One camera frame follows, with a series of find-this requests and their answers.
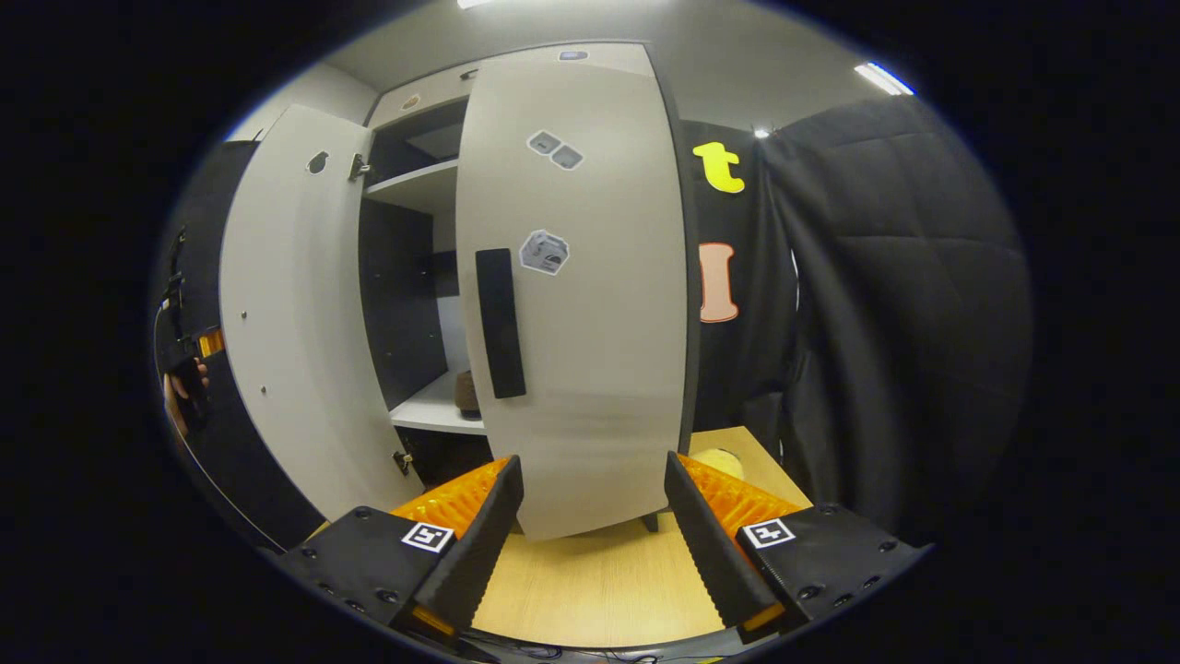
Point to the brown fuzzy shoe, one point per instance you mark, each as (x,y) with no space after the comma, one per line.
(467,395)

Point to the white shoe cabinet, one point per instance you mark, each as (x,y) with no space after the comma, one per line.
(406,277)

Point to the small ceiling light panel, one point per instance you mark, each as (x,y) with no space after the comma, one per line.
(883,78)

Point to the yellow plush toy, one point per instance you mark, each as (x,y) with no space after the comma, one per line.
(719,461)

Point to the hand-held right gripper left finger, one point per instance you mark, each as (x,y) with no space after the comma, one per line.
(484,544)

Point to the metal door hinge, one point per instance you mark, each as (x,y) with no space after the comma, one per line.
(358,167)
(403,461)

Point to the black backdrop cloth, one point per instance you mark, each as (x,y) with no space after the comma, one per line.
(903,323)

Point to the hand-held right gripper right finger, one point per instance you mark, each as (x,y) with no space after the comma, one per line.
(710,544)

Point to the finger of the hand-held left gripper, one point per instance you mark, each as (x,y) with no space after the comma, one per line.
(211,342)

